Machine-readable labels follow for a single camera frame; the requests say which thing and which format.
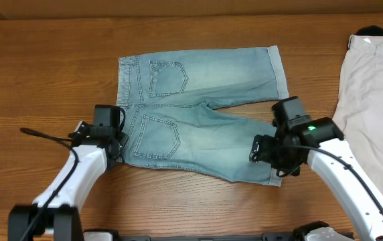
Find light blue denim shorts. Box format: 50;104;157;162
117;46;289;186

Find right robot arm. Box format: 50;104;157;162
250;116;383;240

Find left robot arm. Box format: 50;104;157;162
8;120;127;240

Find beige cotton shorts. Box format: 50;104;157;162
333;35;383;194

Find black garment top right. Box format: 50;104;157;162
356;25;383;36

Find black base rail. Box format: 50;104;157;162
84;228;355;241

